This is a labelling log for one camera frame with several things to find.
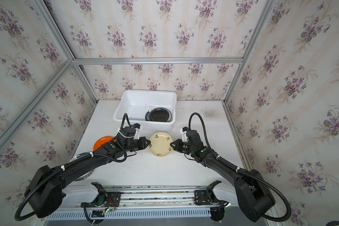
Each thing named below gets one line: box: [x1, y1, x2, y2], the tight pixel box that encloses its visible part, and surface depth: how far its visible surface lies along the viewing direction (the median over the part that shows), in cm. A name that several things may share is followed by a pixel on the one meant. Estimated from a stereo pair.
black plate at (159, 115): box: [149, 108, 170, 122], surface depth 107 cm
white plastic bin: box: [113, 89, 178, 132], surface depth 112 cm
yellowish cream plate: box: [148, 131, 174, 157], surface depth 84 cm
